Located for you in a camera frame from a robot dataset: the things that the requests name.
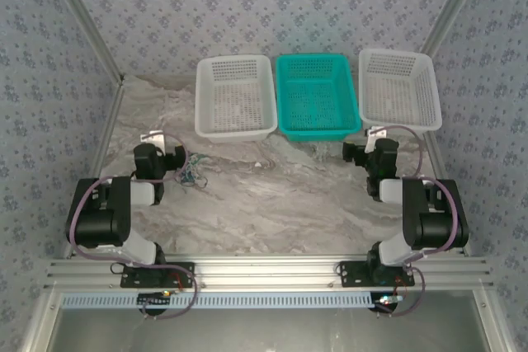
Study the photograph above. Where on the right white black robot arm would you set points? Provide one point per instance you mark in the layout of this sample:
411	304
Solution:
429	220

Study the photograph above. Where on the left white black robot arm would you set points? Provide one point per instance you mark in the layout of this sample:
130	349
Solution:
99	220

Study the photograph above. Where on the teal perforated plastic basket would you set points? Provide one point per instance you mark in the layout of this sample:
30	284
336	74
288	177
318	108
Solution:
315	96

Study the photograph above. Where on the white perforated plastic basket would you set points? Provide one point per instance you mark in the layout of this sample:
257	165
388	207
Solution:
398	88
235	96

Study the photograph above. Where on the small black circuit board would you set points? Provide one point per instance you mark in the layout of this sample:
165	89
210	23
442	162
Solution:
387	300
150	298

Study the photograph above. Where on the aluminium profile beam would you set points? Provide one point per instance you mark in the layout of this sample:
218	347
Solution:
264	271

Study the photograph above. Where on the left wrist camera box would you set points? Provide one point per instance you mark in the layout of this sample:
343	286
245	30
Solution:
152	138

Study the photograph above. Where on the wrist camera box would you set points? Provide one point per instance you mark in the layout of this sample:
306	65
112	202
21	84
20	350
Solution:
378	132
152	138

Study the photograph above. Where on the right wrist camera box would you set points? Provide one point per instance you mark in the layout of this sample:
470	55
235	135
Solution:
378	132

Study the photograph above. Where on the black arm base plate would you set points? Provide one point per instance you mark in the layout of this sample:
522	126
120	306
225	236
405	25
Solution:
354	273
136	278

